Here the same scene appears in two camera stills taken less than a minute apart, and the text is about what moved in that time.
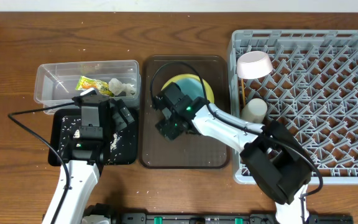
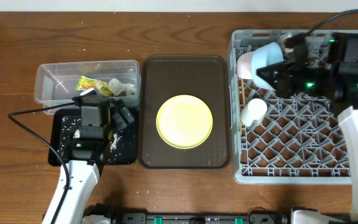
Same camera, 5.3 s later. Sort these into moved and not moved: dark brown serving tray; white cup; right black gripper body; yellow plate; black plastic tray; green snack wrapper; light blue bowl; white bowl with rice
Moved: right black gripper body; light blue bowl; yellow plate
Not moved: white bowl with rice; green snack wrapper; white cup; dark brown serving tray; black plastic tray
